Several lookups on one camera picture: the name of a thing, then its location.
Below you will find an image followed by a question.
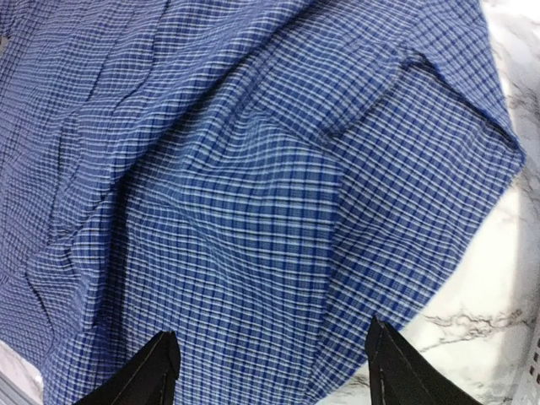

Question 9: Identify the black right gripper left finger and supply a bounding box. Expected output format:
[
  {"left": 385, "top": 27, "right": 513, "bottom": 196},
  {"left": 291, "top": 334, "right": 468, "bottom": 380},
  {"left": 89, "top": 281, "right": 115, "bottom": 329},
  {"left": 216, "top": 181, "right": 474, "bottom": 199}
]
[{"left": 78, "top": 332, "right": 181, "bottom": 405}]

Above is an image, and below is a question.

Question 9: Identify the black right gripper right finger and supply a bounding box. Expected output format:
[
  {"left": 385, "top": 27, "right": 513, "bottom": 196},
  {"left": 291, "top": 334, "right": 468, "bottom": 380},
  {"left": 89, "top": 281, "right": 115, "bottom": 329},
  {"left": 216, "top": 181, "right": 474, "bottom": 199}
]
[{"left": 364, "top": 316, "right": 479, "bottom": 405}]

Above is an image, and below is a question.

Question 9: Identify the blue checked long sleeve shirt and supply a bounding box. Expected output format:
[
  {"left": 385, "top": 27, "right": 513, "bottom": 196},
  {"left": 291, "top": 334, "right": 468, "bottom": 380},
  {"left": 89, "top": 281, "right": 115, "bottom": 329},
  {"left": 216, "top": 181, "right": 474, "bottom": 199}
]
[{"left": 1, "top": 1, "right": 525, "bottom": 404}]

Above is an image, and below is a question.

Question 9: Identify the white plastic laundry basket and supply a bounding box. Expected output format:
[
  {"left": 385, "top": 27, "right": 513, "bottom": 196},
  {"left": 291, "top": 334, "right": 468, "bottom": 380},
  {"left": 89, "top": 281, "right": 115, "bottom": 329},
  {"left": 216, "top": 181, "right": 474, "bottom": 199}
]
[{"left": 516, "top": 330, "right": 539, "bottom": 405}]

